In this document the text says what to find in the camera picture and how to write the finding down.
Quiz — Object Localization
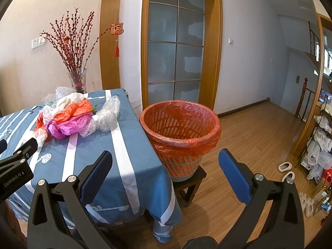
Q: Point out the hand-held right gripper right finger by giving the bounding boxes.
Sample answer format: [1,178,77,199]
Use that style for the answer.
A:
[218,149,305,249]

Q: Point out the white slipper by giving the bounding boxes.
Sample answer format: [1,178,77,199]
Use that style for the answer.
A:
[278,161,292,173]
[282,172,296,185]

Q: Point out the glass vase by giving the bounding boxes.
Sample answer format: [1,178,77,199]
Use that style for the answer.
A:
[68,68,87,94]

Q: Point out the black wire shelf rack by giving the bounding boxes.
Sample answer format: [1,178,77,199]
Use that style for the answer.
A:
[298,108,332,184]

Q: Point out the dark wooden stool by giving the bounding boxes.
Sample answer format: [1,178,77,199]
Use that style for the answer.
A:
[172,165,207,208]

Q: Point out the orange plastic bag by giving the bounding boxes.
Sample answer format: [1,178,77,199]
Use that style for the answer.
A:
[35,100,93,133]

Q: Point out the clear bubble wrap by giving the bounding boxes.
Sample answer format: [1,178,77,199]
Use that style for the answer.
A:
[42,87,77,107]

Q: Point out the wooden stair railing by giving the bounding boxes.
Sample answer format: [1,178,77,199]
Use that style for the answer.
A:
[294,77,316,121]

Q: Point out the white bag on rack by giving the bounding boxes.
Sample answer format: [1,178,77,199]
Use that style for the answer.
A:
[307,115,332,180]

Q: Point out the cardboard box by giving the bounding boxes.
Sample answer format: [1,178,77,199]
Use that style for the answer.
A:
[311,184,332,221]

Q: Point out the red hanging ornament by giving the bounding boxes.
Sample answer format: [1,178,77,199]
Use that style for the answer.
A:
[111,23,124,57]

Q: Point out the red blossom branches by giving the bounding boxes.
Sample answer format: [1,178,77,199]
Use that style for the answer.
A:
[39,8,109,83]

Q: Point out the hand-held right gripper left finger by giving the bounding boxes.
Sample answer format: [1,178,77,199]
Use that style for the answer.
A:
[27,150,115,249]

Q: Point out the wooden door frame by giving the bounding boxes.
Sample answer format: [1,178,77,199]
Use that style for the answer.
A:
[141,0,223,111]

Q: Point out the blue striped tablecloth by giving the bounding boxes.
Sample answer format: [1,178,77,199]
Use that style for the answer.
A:
[0,88,183,243]

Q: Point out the pink plastic bag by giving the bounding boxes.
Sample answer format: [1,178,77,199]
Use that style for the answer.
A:
[47,114,98,139]

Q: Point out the wooden wall trim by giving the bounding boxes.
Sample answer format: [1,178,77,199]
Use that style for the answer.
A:
[100,0,123,90]

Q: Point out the waste basket with orange liner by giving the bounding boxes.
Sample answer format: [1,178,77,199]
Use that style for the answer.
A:
[139,102,221,182]

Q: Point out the wooden doorway frame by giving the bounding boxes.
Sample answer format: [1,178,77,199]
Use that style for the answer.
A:
[293,13,332,157]

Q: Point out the clear plastic bag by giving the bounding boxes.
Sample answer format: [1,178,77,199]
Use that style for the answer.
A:
[79,95,121,138]

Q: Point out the frosted glass door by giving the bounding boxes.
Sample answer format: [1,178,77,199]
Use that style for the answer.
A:
[147,0,206,107]

